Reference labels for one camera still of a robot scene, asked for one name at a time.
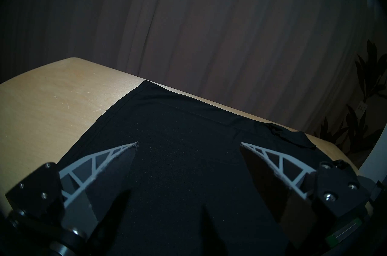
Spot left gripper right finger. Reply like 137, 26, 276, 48
240, 143, 371, 249

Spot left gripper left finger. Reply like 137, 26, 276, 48
5, 141, 139, 242

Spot black polo shirt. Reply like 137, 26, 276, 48
56, 80, 327, 256

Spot white curved arch panel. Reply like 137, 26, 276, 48
360, 135, 387, 183

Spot tall dark leafy plant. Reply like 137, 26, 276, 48
314, 39, 387, 168

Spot brown pleated curtain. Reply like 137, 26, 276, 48
0, 0, 387, 165

